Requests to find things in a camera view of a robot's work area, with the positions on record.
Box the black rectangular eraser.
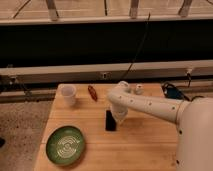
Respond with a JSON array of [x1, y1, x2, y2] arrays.
[[105, 110, 116, 131]]

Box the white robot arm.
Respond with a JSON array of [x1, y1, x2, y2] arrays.
[[107, 81, 213, 171]]

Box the white squeeze bottle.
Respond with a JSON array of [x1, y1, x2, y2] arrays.
[[134, 84, 143, 95]]

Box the red-brown sausage toy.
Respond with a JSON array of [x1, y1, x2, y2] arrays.
[[88, 85, 98, 101]]

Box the translucent plastic cup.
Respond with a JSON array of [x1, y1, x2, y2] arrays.
[[61, 84, 77, 106]]

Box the green patterned plate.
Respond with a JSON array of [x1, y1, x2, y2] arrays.
[[46, 125, 86, 166]]

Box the white wall outlet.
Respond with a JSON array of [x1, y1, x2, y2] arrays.
[[101, 72, 109, 80]]

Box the black cables at right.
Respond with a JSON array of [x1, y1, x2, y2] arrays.
[[161, 73, 205, 102]]

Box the black hanging cable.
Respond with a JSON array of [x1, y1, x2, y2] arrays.
[[119, 12, 152, 82]]

